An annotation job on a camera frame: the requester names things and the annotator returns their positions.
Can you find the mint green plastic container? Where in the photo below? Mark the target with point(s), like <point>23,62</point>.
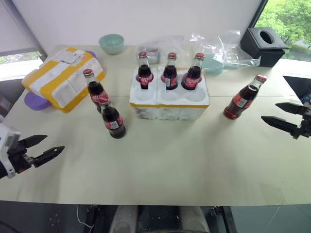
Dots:
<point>213,65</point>

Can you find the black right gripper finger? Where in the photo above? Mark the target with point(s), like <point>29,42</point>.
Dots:
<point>290,108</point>
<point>279,123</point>

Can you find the white roller blind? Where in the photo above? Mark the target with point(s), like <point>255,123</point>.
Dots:
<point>12,24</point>

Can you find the black tissue box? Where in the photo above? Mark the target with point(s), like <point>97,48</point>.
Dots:
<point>260,46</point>

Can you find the clear plastic bag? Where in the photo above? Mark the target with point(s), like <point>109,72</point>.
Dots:
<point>160,43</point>
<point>228,48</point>

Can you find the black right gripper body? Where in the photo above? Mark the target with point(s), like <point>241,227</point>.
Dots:
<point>306,126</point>

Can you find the glass cola bottle red cap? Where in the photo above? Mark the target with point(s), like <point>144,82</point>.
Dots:
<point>169,75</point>
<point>144,72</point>
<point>240,99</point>
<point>113,121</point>
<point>192,77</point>
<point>94,89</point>

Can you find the white styrofoam bottle holder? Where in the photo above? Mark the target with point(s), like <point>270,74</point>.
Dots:
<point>170,106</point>

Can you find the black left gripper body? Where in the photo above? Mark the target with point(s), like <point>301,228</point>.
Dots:
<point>19,157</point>

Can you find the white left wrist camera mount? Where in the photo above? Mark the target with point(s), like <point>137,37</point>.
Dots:
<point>8,138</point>

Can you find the black table leg frame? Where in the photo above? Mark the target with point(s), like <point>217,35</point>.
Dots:
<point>222,218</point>
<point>93,218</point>

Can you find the mint green bowl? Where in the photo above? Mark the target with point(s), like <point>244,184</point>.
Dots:
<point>111,43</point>

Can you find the styrofoam box with yellow tape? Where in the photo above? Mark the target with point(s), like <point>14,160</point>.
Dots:
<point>63,77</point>

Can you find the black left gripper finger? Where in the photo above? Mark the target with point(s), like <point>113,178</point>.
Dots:
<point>34,140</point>
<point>48,154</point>

